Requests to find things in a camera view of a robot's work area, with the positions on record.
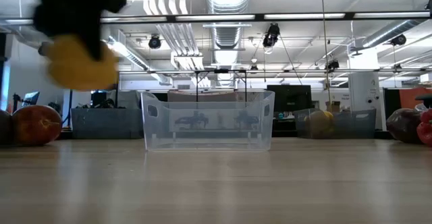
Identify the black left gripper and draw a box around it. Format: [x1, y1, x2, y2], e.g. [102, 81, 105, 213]
[33, 0, 128, 61]

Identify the yellow bell pepper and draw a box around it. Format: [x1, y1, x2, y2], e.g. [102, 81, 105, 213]
[43, 34, 119, 92]

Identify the red yellow apple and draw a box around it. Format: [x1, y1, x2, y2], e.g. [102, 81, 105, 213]
[11, 105, 63, 146]

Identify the red bell pepper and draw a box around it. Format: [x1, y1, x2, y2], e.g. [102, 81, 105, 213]
[416, 108, 432, 147]

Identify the grey plastic basket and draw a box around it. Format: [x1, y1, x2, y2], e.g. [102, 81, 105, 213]
[293, 108, 377, 140]
[70, 107, 144, 140]

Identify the computer monitor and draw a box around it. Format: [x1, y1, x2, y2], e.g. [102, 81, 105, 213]
[22, 91, 41, 108]

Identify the clear plastic basket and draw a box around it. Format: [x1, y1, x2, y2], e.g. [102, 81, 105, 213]
[140, 90, 275, 152]

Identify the black light strip bar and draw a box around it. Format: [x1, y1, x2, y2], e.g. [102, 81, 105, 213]
[0, 11, 432, 25]

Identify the black television screen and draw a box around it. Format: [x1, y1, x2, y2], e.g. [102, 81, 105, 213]
[266, 84, 313, 113]

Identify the cardboard box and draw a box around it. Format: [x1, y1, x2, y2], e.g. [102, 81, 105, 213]
[325, 101, 342, 113]

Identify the white square column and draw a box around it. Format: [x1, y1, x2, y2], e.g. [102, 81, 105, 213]
[348, 47, 383, 130]

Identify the thin hanging cable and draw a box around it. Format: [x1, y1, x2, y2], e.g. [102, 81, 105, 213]
[319, 0, 331, 112]

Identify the slim silver ventilation duct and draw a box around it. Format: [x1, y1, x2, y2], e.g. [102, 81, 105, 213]
[362, 18, 423, 48]

